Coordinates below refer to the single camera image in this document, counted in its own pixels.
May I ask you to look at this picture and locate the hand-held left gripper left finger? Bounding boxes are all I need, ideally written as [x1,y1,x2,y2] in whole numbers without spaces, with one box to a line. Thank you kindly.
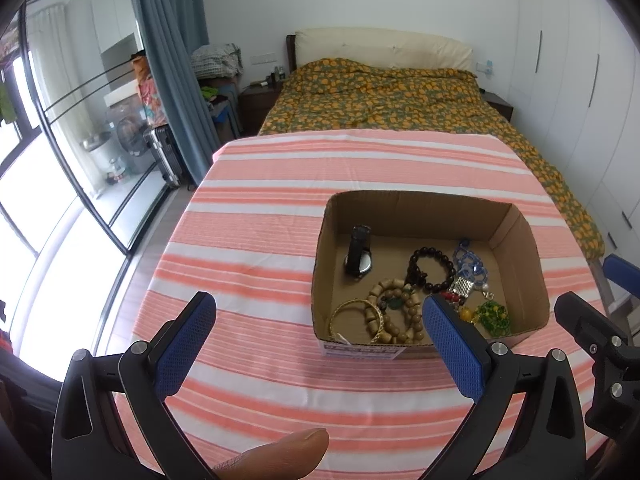
[50,291,218,480]

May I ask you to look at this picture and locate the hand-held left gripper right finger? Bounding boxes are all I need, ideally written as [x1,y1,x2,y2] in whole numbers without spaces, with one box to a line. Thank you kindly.
[420,294,587,480]

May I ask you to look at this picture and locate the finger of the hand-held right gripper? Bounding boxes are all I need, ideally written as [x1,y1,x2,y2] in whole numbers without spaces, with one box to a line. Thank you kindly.
[554,291,640,433]
[602,254,640,306]

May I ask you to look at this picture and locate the green bead necklace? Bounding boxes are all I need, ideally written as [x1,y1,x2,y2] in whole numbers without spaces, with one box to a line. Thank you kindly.
[472,300,512,337]

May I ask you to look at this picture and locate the red bead bracelet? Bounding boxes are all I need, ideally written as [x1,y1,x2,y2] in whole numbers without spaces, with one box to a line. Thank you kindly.
[440,290,476,323]

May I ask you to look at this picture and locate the brown wooden bead bracelet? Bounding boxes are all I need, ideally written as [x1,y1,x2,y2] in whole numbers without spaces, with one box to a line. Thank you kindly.
[367,277,426,346]

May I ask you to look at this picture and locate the blue bead necklace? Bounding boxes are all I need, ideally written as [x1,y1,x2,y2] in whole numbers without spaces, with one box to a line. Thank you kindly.
[452,237,493,286]

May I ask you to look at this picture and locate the gold bangle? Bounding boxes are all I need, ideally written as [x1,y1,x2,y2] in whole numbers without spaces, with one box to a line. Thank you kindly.
[327,299,385,346]

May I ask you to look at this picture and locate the printed cardboard box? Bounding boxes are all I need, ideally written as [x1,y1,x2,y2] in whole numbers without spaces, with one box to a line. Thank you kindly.
[311,190,551,360]

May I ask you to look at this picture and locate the person's left hand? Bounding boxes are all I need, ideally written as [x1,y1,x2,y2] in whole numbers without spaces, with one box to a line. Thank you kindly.
[212,427,331,480]

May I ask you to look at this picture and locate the pink striped cloth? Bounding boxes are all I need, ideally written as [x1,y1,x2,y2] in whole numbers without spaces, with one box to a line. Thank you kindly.
[112,130,613,480]

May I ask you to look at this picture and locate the black wristwatch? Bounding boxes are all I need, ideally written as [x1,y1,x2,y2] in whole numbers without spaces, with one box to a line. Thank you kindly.
[344,225,373,277]

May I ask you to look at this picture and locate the grey suitcase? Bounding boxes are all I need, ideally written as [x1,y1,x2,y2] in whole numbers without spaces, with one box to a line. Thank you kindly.
[142,125,182,188]

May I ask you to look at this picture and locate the white wardrobe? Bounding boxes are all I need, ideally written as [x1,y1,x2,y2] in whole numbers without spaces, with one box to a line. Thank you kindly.
[510,0,640,271]

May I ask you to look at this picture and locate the dark wooden nightstand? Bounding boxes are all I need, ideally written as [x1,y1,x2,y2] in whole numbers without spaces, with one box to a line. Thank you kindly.
[480,91,515,122]
[239,82,283,136]

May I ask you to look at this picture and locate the washing machine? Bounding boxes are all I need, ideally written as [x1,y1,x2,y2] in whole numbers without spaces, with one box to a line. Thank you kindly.
[106,91,151,173]

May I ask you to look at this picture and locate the metal basin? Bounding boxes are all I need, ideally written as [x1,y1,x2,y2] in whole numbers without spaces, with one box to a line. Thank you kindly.
[82,131,113,152]

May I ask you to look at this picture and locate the blue stool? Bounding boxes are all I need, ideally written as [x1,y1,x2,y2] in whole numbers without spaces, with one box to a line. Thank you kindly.
[212,100,241,143]

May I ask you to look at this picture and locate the colourful hanging cloth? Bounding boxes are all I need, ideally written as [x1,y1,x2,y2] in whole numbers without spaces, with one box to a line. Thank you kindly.
[132,52,166,128]

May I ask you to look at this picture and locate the yellow floral blanket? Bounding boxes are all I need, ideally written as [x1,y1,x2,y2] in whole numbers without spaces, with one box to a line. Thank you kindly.
[257,57,606,261]

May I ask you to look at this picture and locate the glass sliding door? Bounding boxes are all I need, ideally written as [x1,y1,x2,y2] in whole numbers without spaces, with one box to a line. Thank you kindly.
[0,0,168,257]

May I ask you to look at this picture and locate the blue-grey curtain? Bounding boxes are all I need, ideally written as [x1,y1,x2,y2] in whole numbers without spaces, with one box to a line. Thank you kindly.
[124,0,216,188]

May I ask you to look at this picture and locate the checked fabric pile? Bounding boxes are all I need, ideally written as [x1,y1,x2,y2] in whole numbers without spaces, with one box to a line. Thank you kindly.
[190,42,243,79]

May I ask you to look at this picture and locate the cream headboard cushion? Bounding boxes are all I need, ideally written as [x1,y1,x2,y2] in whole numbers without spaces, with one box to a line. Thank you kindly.
[294,27,473,72]

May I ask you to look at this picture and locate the silver mesh bracelet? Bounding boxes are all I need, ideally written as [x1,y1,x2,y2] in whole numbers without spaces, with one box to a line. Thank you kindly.
[447,277,490,307]

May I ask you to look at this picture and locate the dark bead bracelet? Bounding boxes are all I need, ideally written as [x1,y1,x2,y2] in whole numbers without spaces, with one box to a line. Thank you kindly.
[406,246,457,295]

